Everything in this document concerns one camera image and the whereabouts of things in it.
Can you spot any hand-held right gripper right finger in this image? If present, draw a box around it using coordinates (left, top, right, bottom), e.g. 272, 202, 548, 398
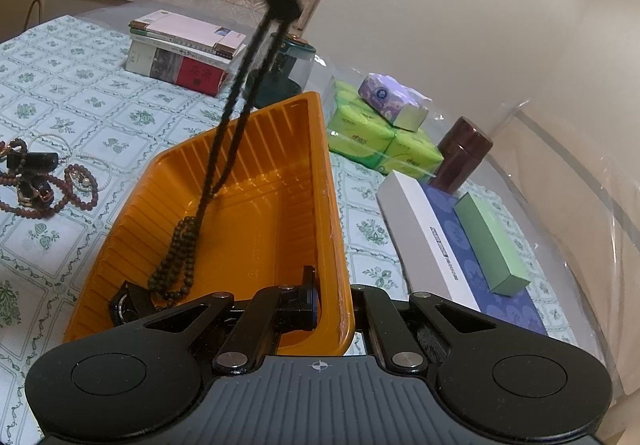
350, 286, 501, 373

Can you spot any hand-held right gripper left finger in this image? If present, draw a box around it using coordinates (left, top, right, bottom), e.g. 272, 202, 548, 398
131, 266, 321, 374

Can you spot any orange plastic tray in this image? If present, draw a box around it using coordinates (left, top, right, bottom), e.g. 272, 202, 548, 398
63, 91, 356, 357

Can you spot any dark green bead necklace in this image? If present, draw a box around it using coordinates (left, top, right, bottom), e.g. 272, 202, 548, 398
148, 17, 291, 302

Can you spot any reddish-brown bead necklace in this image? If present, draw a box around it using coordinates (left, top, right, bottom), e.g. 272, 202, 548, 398
0, 164, 101, 216

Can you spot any dark brown bead bracelet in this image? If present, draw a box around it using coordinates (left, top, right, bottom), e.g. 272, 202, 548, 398
0, 137, 27, 170

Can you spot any glass jar with green base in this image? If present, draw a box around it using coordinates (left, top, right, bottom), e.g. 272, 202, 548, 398
248, 36, 317, 108

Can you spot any pink cover book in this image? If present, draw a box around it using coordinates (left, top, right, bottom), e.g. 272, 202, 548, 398
129, 11, 248, 60

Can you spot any long white box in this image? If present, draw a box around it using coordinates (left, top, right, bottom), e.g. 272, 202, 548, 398
376, 170, 483, 314

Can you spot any flat blue patterned box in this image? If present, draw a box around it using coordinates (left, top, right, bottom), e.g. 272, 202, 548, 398
424, 185, 549, 337

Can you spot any green tissue pack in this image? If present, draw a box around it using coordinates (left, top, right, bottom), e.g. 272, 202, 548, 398
384, 127, 445, 176
332, 80, 373, 118
327, 102, 397, 160

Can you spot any thin green-edged book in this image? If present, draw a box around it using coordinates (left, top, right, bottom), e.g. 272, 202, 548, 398
131, 32, 236, 62

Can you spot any thick red and white book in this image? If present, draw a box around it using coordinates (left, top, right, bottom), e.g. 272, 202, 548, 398
125, 39, 234, 97

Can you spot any small green box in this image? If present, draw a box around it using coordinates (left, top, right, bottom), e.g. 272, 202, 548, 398
454, 191, 532, 297

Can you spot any purple tissue pack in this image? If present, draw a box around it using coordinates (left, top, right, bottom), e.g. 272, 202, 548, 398
359, 73, 432, 132

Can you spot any brown cylindrical canister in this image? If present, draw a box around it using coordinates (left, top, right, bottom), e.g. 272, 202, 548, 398
429, 116, 494, 196

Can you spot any floral tablecloth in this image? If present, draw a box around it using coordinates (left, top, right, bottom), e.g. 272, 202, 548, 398
0, 15, 583, 445

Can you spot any black and gold bangle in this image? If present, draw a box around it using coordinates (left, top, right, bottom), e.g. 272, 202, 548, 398
17, 177, 55, 206

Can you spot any white pearl necklace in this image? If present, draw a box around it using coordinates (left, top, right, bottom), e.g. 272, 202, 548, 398
30, 132, 115, 193

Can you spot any gold and pearl bracelet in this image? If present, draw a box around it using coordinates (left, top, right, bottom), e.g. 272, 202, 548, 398
64, 164, 99, 194

